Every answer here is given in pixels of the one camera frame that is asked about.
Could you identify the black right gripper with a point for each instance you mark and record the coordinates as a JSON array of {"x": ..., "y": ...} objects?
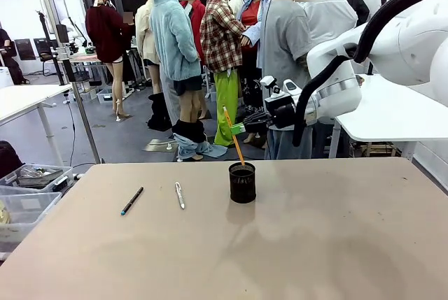
[{"x": 281, "y": 113}]

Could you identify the yellow pencil red eraser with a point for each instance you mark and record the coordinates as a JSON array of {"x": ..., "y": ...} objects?
[{"x": 241, "y": 155}]

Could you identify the white multicolour ballpoint pen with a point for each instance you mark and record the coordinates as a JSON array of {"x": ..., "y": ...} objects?
[{"x": 180, "y": 195}]

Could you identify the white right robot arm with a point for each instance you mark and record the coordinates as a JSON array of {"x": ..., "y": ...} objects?
[{"x": 402, "y": 41}]

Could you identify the black mesh pen holder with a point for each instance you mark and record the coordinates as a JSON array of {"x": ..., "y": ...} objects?
[{"x": 242, "y": 188}]

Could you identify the black pen teal cap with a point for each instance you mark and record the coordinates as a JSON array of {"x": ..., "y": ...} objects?
[{"x": 133, "y": 200}]

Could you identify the mannequin plaid shirt green pants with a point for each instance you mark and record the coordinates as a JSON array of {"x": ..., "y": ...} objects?
[{"x": 224, "y": 51}]

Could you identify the mannequin red top blue shirt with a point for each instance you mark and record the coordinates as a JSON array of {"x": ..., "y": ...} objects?
[{"x": 252, "y": 23}]

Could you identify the mannequin in blue fleece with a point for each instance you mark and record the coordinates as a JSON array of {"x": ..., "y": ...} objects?
[{"x": 173, "y": 44}]

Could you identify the mannequin in red jacket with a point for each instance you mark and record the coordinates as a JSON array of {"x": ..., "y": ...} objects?
[{"x": 196, "y": 16}]

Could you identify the mannequin in white shirt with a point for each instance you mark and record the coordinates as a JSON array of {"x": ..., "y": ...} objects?
[{"x": 330, "y": 20}]

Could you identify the mannequin in cream jacket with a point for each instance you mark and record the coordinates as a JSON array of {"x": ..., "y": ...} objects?
[{"x": 144, "y": 37}]

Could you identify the metal support pole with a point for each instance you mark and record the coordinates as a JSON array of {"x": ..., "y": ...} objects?
[{"x": 82, "y": 111}]

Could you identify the mannequin in maroon sweater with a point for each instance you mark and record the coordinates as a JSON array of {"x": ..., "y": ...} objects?
[{"x": 105, "y": 34}]

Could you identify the workbench with red mat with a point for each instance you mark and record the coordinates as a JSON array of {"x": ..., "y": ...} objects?
[{"x": 84, "y": 58}]

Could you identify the black office chair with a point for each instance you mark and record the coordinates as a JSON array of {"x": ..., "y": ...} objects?
[{"x": 45, "y": 53}]

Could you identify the white table with legs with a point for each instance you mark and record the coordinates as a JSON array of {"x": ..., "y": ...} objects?
[{"x": 31, "y": 99}]

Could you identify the clear bin with parts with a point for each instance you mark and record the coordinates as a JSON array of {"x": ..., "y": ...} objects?
[{"x": 35, "y": 176}]

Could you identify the black bag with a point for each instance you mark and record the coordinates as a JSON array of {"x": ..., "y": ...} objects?
[{"x": 8, "y": 158}]

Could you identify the clear plastic storage bin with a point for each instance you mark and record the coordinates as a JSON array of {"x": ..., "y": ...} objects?
[{"x": 21, "y": 216}]

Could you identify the person in black clothes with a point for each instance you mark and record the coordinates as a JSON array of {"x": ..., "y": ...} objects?
[{"x": 8, "y": 57}]

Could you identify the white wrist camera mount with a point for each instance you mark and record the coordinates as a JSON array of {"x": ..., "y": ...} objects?
[{"x": 276, "y": 89}]

